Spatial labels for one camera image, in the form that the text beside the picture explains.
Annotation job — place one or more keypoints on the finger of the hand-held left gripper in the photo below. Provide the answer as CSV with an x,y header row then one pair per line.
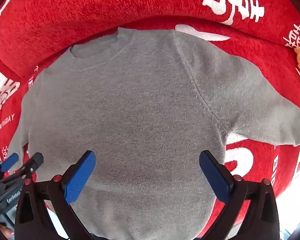
x,y
9,161
33,162

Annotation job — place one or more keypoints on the grey sweater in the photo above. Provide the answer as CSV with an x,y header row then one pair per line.
x,y
140,120

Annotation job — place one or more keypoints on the red printed sofa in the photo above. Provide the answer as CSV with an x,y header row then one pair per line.
x,y
65,17

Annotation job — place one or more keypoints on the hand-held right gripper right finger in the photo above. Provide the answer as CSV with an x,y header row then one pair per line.
x,y
213,176

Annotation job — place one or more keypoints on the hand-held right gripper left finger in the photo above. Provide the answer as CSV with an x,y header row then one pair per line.
x,y
80,177

